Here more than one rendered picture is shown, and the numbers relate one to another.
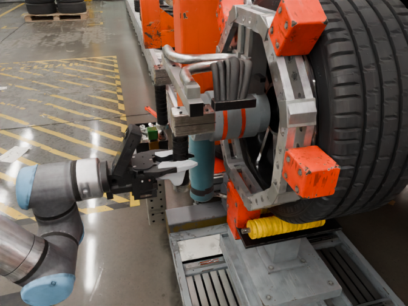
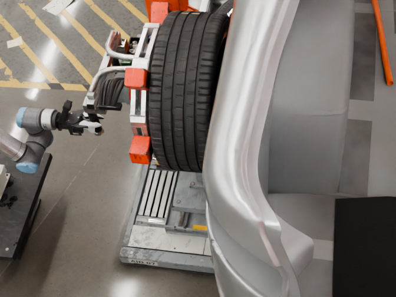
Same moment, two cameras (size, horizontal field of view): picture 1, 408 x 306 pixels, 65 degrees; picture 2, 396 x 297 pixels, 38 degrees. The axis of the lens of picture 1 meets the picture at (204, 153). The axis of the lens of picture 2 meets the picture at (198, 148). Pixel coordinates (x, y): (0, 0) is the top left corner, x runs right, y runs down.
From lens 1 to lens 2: 1.84 m
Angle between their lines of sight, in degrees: 32
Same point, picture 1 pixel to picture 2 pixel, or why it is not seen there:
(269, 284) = (185, 194)
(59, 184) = (33, 122)
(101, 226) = not seen: hidden behind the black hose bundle
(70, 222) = (42, 137)
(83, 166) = (45, 115)
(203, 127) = (98, 111)
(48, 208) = (30, 130)
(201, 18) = not seen: outside the picture
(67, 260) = (35, 156)
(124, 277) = (112, 155)
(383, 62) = (176, 109)
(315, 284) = not seen: hidden behind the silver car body
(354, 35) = (164, 91)
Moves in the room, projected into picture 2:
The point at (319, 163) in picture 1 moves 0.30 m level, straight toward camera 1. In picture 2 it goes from (138, 149) to (76, 198)
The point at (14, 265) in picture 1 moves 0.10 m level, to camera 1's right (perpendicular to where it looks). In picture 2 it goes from (12, 155) to (31, 162)
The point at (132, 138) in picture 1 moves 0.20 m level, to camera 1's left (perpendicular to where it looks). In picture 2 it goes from (65, 109) to (25, 97)
